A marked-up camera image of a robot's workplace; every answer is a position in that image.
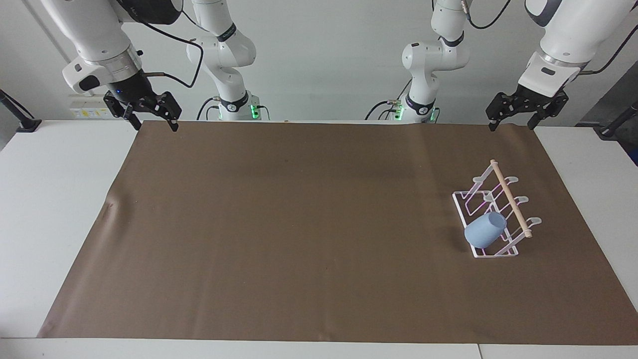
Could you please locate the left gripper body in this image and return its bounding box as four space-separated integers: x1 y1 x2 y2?
513 83 569 108

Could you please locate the black stand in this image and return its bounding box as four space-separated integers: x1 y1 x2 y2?
595 101 638 141
0 89 42 133

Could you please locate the white wire cup holder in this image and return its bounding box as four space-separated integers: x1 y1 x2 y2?
452 159 543 259

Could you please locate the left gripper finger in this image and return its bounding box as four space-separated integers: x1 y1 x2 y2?
487 92 522 132
528 94 569 130

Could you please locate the black cable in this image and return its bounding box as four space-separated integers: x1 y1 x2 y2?
196 96 222 121
137 14 205 89
365 99 400 121
466 0 513 29
580 24 638 76

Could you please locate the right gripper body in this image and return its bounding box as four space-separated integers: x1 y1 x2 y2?
105 70 160 106

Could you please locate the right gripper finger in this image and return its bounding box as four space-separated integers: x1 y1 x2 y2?
144 91 181 132
103 96 142 131

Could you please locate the white wall socket strip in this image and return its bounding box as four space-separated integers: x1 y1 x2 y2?
69 99 122 120

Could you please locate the light blue cup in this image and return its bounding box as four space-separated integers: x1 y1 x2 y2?
464 211 508 249

